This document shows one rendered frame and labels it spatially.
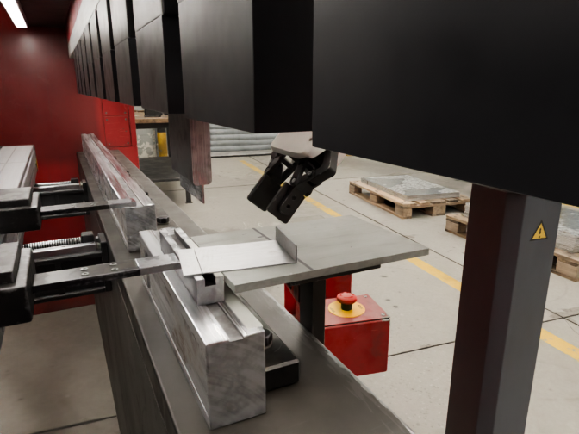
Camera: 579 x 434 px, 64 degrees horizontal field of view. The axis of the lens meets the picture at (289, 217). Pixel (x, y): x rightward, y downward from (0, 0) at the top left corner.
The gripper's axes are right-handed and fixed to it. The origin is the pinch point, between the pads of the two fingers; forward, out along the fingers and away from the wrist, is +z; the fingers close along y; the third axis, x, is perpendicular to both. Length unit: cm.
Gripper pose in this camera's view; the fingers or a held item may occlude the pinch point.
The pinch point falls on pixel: (273, 199)
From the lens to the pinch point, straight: 56.6
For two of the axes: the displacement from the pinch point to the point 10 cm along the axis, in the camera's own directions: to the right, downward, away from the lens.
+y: 4.4, 2.4, -8.6
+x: 6.9, 5.3, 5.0
